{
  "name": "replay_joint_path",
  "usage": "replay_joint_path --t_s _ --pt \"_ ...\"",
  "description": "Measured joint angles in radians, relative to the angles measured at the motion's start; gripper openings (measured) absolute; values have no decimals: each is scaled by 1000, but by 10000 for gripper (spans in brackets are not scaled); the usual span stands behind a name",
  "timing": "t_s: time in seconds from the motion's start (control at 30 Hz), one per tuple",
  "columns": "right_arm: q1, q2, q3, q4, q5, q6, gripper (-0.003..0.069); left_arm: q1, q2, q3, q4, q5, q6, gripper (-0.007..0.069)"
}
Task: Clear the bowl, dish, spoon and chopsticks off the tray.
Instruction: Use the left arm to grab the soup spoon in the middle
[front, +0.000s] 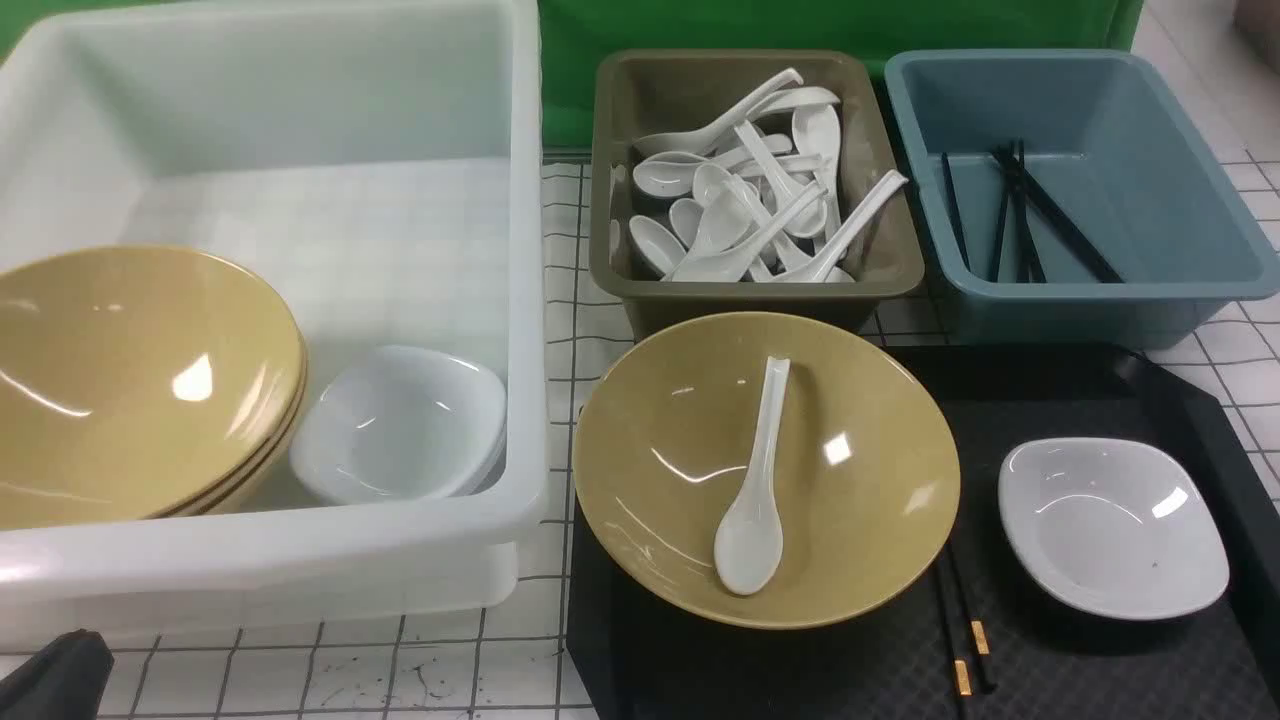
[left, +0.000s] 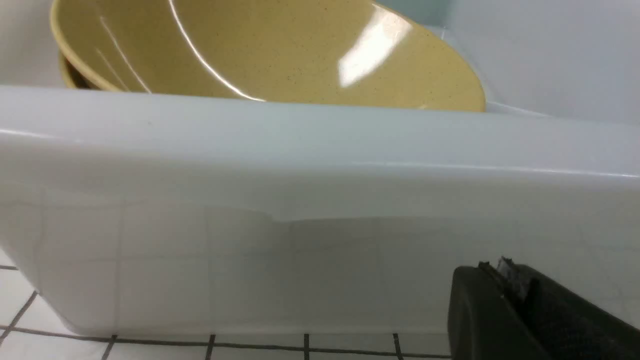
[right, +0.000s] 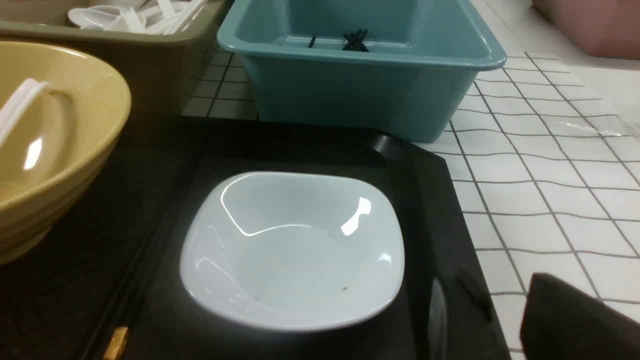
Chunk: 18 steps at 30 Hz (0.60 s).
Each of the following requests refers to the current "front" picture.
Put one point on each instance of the white ceramic soup spoon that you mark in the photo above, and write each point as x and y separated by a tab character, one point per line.
749	539

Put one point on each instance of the tan noodle bowl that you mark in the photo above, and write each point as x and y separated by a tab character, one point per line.
866	475

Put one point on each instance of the black chopstick gold band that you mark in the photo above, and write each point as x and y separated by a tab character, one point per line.
959	669
975	631

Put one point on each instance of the white square side dish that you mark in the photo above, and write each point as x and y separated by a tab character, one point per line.
1112	527

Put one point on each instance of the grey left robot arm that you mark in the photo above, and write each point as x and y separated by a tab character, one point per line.
65	680

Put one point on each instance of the pile of white spoons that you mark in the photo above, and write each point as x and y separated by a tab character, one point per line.
753	195

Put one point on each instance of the white dishes in tub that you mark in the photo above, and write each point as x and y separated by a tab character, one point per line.
402	423

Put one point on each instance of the olive brown spoon bin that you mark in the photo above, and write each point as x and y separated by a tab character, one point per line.
641	92

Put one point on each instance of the large white plastic tub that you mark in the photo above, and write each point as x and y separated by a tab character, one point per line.
377	163

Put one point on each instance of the green backdrop cloth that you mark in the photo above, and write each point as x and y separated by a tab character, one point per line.
576	35

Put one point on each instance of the black serving tray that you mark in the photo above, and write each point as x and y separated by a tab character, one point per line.
638	657

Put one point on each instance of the black chopsticks in blue bin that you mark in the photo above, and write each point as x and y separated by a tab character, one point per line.
1008	227

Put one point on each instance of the blue chopstick bin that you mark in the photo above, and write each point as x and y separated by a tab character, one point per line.
1104	131

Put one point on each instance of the stacked tan bowls in tub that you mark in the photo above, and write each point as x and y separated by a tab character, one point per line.
136	378

